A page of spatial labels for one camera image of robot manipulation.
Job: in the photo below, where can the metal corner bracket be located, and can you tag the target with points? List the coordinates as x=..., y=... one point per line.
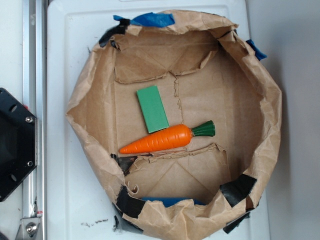
x=30, y=229

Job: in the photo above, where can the white plastic tray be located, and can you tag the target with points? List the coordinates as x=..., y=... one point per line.
x=77, y=206

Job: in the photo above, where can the brown paper bag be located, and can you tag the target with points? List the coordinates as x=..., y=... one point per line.
x=204, y=72

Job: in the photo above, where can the green rectangular block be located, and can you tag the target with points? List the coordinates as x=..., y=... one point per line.
x=152, y=108

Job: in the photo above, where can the aluminium frame rail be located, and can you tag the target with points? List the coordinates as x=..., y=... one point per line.
x=34, y=92

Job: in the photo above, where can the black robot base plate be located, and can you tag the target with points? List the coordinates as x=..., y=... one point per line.
x=18, y=136

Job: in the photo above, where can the orange toy carrot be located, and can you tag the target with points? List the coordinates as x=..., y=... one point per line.
x=170, y=138

